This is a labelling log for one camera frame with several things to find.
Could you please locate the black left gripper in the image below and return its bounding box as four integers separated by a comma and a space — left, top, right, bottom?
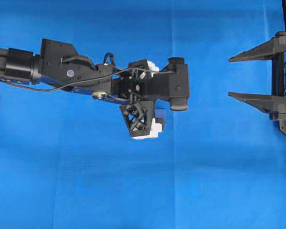
111, 59, 166, 140

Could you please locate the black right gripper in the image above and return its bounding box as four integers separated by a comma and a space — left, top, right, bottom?
228, 31, 286, 136

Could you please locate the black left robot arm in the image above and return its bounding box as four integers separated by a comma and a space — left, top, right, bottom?
0, 39, 170, 140

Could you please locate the blue table cloth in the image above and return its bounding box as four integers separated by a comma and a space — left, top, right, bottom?
0, 0, 286, 229

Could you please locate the black camera cable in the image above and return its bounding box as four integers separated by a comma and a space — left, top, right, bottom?
4, 68, 177, 93

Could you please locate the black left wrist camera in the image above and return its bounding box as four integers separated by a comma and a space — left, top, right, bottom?
141, 57, 190, 111

